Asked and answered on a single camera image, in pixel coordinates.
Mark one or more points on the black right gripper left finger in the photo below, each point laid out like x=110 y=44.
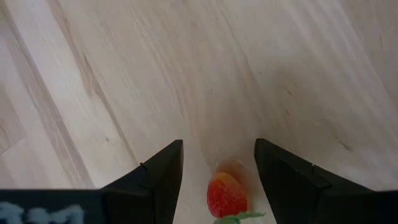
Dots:
x=155 y=189

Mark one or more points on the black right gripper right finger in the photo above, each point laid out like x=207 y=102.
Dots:
x=304 y=193

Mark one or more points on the red toy strawberry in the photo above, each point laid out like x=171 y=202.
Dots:
x=227 y=196

